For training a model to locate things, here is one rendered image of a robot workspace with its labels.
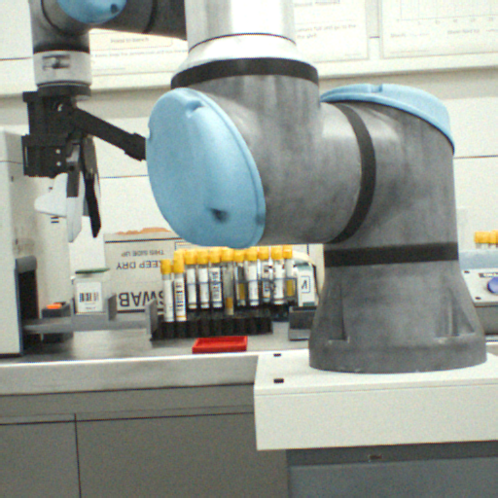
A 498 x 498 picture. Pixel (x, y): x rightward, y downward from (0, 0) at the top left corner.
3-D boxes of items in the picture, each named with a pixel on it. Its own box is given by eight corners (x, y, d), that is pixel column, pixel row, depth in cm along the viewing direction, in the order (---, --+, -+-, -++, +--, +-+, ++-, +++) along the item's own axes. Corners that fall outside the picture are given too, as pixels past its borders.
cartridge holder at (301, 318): (288, 340, 100) (286, 313, 100) (289, 330, 109) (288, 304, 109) (329, 338, 100) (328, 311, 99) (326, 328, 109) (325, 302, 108)
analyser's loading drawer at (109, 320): (-5, 342, 99) (-8, 302, 99) (13, 334, 106) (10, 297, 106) (151, 335, 99) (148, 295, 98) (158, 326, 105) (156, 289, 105)
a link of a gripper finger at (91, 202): (66, 228, 111) (53, 172, 106) (106, 226, 111) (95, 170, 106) (62, 239, 108) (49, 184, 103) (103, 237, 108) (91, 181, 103)
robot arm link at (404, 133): (491, 241, 64) (481, 83, 64) (368, 246, 57) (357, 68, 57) (394, 249, 74) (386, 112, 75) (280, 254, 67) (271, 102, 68)
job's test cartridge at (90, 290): (76, 322, 100) (72, 274, 100) (85, 316, 105) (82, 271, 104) (106, 320, 100) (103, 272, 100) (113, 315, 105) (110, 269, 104)
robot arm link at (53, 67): (96, 59, 104) (82, 48, 96) (98, 93, 104) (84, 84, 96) (42, 63, 104) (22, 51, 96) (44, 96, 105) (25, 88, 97)
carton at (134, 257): (104, 322, 127) (99, 232, 126) (135, 301, 156) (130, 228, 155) (251, 314, 126) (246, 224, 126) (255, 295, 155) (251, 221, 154)
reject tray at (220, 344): (192, 353, 95) (192, 347, 95) (196, 343, 101) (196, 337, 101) (246, 351, 94) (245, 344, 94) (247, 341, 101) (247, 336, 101)
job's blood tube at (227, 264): (226, 329, 110) (222, 261, 109) (226, 328, 111) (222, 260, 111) (234, 329, 110) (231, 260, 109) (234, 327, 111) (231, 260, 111)
